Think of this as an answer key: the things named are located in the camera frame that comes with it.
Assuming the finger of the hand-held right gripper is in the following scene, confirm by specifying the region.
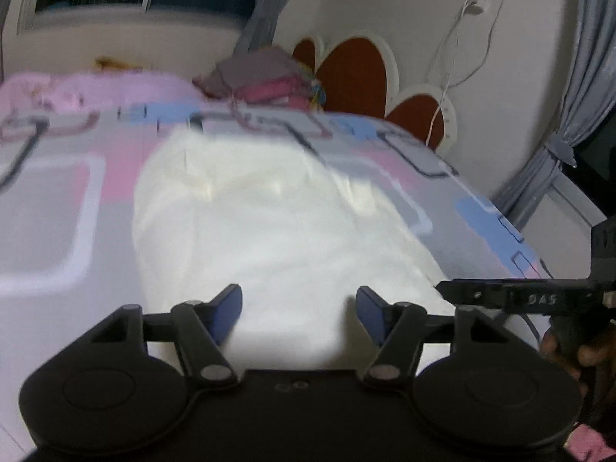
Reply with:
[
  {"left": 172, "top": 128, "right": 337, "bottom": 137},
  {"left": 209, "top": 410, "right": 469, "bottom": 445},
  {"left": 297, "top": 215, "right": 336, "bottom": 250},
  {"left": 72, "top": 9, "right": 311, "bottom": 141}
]
[{"left": 435, "top": 277, "right": 598, "bottom": 313}]

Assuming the grey curtain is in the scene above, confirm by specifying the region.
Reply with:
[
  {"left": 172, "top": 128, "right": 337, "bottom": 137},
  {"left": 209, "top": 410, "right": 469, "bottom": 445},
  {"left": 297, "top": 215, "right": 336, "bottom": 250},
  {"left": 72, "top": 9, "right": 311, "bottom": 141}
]
[
  {"left": 235, "top": 0, "right": 330, "bottom": 57},
  {"left": 491, "top": 0, "right": 616, "bottom": 224}
]

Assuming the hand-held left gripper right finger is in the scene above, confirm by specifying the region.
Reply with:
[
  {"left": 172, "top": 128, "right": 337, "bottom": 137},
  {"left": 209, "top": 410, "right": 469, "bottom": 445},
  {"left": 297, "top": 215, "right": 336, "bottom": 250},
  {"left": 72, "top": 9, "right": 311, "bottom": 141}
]
[{"left": 355, "top": 285, "right": 512, "bottom": 390}]

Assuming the patterned bed sheet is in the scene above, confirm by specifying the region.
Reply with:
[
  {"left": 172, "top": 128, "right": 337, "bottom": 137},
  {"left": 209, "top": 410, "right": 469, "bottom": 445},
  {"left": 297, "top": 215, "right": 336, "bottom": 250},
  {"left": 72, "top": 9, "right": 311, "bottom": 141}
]
[{"left": 0, "top": 101, "right": 554, "bottom": 453}]

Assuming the white quilted jacket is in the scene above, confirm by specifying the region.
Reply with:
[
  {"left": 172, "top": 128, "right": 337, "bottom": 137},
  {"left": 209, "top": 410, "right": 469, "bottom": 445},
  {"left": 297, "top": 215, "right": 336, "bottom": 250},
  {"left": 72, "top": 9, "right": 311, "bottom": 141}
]
[{"left": 132, "top": 130, "right": 458, "bottom": 371}]

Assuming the white headboard with brown hearts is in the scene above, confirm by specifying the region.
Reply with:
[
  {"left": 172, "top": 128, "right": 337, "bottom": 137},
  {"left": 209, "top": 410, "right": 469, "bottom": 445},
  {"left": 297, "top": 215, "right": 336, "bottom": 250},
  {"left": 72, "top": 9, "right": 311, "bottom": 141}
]
[{"left": 291, "top": 33, "right": 458, "bottom": 155}]

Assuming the yellow cloth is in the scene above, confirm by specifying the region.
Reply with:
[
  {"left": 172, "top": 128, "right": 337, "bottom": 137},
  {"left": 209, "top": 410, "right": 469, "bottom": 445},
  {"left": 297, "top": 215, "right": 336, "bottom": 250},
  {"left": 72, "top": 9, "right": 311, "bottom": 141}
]
[{"left": 94, "top": 57, "right": 145, "bottom": 74}]

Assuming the pink blanket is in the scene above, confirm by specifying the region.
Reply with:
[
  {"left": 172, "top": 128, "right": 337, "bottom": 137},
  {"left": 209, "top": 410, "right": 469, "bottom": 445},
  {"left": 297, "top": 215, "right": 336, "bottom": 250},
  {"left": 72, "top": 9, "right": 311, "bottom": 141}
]
[{"left": 0, "top": 71, "right": 203, "bottom": 117}]

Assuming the stack of folded clothes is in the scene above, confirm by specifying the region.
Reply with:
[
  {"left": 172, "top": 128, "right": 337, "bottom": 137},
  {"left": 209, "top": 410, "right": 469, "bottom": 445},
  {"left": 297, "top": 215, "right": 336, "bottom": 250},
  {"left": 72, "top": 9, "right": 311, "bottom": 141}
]
[{"left": 192, "top": 48, "right": 328, "bottom": 114}]

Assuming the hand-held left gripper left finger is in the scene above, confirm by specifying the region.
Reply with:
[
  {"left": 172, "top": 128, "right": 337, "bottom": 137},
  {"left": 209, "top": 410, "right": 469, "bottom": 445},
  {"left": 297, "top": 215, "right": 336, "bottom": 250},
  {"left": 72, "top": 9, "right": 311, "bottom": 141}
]
[{"left": 89, "top": 283, "right": 244, "bottom": 390}]

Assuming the pink clothing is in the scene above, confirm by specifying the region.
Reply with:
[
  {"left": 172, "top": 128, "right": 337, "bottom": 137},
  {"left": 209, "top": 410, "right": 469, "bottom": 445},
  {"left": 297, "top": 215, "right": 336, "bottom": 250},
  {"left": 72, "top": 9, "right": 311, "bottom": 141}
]
[{"left": 567, "top": 422, "right": 616, "bottom": 462}]

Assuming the white charger cable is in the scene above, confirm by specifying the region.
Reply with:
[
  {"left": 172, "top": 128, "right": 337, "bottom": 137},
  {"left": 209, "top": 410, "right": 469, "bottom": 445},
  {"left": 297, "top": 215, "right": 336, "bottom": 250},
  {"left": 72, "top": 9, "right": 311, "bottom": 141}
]
[{"left": 423, "top": 0, "right": 518, "bottom": 147}]

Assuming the person's right hand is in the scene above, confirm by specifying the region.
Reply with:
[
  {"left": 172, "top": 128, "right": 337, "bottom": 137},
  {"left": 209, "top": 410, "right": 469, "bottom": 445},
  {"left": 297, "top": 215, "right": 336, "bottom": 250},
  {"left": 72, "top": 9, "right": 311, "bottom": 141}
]
[{"left": 539, "top": 322, "right": 616, "bottom": 395}]

